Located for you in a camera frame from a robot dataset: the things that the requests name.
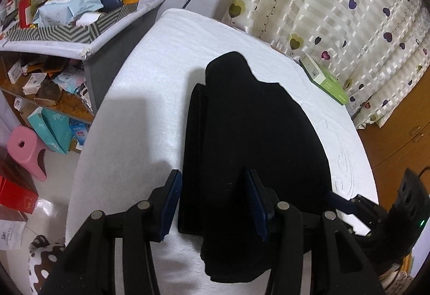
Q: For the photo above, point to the small blue box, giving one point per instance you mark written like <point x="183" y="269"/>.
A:
<point x="79" y="134"/>

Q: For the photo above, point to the red bottle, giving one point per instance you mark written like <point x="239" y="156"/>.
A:
<point x="24" y="13"/>

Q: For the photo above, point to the teal box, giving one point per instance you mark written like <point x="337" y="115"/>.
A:
<point x="50" y="130"/>

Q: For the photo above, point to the black pants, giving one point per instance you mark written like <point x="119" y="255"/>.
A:
<point x="255" y="130"/>

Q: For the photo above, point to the light blue packet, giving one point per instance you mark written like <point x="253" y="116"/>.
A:
<point x="63" y="9"/>

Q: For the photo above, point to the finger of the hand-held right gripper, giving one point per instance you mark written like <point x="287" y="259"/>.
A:
<point x="341" y="202"/>

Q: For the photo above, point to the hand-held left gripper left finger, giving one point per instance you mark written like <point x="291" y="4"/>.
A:
<point x="169" y="207"/>

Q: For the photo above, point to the red box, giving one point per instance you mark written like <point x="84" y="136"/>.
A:
<point x="16" y="196"/>

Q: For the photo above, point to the wooden wardrobe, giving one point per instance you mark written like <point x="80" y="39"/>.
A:
<point x="396" y="140"/>

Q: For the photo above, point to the pink plastic stool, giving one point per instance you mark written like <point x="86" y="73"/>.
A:
<point x="27" y="150"/>

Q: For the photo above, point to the wooden shelf board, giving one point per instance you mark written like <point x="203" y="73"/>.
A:
<point x="63" y="103"/>

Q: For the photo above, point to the green flat box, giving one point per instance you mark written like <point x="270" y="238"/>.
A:
<point x="320" y="78"/>

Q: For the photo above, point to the navy tube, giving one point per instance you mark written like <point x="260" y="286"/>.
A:
<point x="112" y="2"/>

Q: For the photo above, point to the brown spotted cushion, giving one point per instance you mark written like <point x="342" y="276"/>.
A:
<point x="42" y="264"/>

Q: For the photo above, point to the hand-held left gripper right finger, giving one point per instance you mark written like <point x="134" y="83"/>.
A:
<point x="257" y="207"/>

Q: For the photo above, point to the heart print curtain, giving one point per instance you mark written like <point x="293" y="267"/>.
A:
<point x="336" y="6"/>

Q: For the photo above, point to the yellow printed blanket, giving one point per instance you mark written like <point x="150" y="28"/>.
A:
<point x="398" y="269"/>

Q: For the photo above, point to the grey side table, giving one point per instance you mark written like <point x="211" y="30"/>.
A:
<point x="121" y="33"/>

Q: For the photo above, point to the white towel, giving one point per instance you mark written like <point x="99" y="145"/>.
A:
<point x="141" y="120"/>

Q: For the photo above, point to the white paper bag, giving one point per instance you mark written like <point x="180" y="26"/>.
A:
<point x="11" y="234"/>

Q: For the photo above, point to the striped open box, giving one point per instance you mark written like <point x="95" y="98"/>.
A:
<point x="53" y="33"/>

